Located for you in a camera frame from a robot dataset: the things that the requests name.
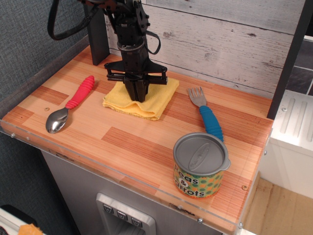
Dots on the red handled metal spoon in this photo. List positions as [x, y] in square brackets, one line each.
[57, 119]

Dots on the blue handled metal fork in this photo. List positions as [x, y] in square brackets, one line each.
[210, 121]

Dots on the peas and carrots toy can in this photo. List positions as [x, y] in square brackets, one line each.
[200, 160]

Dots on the dark post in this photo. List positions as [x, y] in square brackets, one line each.
[98, 38]
[300, 31]

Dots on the white toy sink unit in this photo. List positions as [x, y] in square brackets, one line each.
[288, 155]

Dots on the yellow cloth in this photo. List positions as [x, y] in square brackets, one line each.
[152, 108]

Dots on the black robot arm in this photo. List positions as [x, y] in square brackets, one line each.
[130, 23]

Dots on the dark left post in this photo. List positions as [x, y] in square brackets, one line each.
[98, 38]

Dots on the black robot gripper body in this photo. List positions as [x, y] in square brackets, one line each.
[136, 65]

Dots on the dark right post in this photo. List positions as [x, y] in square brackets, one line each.
[300, 31]

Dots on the silver dispenser panel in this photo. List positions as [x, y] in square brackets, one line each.
[121, 219]

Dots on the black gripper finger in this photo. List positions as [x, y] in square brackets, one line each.
[142, 87]
[130, 86]

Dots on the orange object at corner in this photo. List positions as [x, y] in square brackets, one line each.
[29, 229]

